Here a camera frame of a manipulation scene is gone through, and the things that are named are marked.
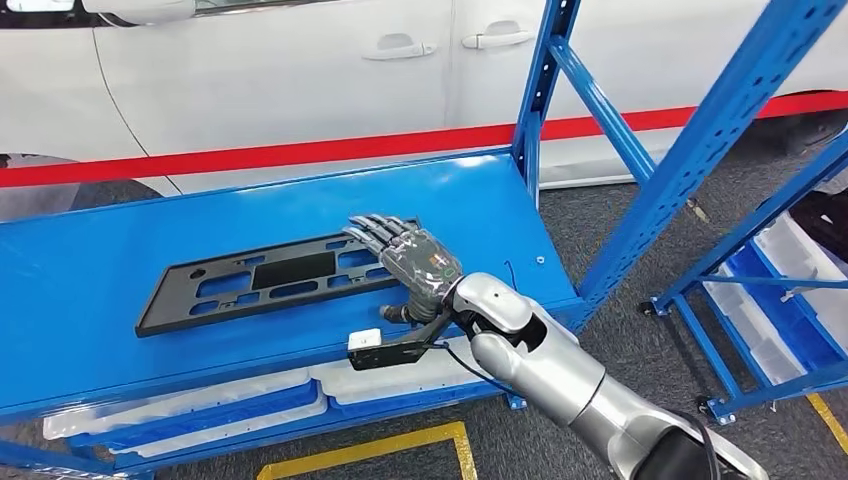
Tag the blue metal shelf rack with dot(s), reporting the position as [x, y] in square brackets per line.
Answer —
[132, 265]
[762, 222]

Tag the black plastic plate part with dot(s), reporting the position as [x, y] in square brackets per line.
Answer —
[291, 270]

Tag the yellow floor tape square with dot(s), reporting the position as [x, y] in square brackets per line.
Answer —
[371, 450]

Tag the white car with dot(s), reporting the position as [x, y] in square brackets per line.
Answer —
[265, 79]

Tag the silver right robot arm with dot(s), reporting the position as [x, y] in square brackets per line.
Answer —
[550, 371]

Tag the black car part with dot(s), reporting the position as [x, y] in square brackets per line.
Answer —
[821, 222]

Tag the yellow floor tape line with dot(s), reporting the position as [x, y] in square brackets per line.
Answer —
[831, 420]

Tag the blue plastic bin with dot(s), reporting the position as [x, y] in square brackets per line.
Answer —
[788, 318]

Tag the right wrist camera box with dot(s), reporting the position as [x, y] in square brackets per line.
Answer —
[384, 351]

